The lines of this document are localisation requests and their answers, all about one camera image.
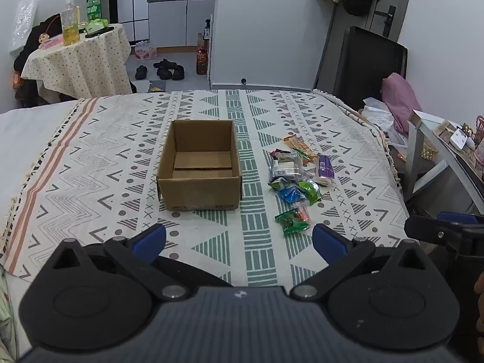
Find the black chair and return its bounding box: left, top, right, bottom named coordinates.
left=313, top=26, right=409, bottom=101

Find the white card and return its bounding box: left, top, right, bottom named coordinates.
left=450, top=128, right=470, bottom=150

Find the green tissue pack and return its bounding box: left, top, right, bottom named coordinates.
left=85, top=19, right=110, bottom=34

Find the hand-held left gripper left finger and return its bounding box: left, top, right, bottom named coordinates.
left=49, top=223, right=190, bottom=301

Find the white wardrobe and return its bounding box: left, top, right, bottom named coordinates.
left=207, top=0, right=338, bottom=92

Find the red drink bottle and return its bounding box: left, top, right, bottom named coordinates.
left=196, top=45, right=209, bottom=76

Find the large green snack packet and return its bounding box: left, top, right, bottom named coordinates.
left=298, top=179, right=322, bottom=205

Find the black clothing on chair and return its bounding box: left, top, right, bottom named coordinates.
left=14, top=13, right=63, bottom=103

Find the plastic wrapped white board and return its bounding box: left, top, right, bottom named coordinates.
left=8, top=0, right=38, bottom=54

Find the green snack packet red print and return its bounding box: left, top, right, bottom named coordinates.
left=274, top=209, right=309, bottom=237

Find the purple snack bar packet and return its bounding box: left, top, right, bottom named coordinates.
left=315, top=154, right=335, bottom=187

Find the white cloth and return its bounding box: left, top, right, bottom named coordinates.
left=357, top=97, right=410, bottom=147

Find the pink cloth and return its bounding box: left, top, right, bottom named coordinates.
left=381, top=73, right=423, bottom=134

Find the black remote control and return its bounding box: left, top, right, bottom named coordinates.
left=85, top=26, right=115, bottom=39

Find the floral cloth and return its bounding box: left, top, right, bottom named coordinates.
left=0, top=268, right=20, bottom=363

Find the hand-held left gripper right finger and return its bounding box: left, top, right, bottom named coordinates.
left=289, top=223, right=439, bottom=301

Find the gold patterned box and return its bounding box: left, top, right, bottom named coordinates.
left=421, top=136, right=440, bottom=160

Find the person's right hand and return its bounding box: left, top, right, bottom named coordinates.
left=474, top=271, right=484, bottom=335

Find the pack of water bottles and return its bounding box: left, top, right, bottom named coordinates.
left=134, top=40, right=157, bottom=61

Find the grey metal desk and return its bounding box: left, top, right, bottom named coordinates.
left=406, top=109, right=484, bottom=217

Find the clear packet orange snack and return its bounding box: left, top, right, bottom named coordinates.
left=293, top=203, right=311, bottom=224

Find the green soda bottle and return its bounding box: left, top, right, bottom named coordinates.
left=86, top=0, right=102, bottom=23

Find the white kitchen cabinet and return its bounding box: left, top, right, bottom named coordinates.
left=148, top=0, right=216, bottom=50

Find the blue snack packet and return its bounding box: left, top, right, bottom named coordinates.
left=278, top=186, right=305, bottom=204

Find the glass grid door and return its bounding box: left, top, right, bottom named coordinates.
left=110, top=0, right=150, bottom=44

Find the brown cardboard box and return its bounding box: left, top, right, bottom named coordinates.
left=156, top=119, right=243, bottom=211

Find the pink box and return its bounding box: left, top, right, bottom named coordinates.
left=39, top=35, right=63, bottom=50

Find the white bed sheet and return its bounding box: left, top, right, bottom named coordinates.
left=0, top=100, right=79, bottom=212

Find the white cake packet black pattern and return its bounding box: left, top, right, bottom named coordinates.
left=270, top=150, right=304, bottom=183

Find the yellow oil bottle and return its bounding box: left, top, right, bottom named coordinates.
left=60, top=0, right=81, bottom=46

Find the dotted cream tablecloth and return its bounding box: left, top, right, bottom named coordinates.
left=21, top=23, right=133, bottom=103

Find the geometric printed blanket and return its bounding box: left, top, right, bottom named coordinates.
left=0, top=89, right=412, bottom=288

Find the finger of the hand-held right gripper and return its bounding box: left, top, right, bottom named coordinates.
left=404, top=215, right=460, bottom=243
left=437, top=212, right=484, bottom=228

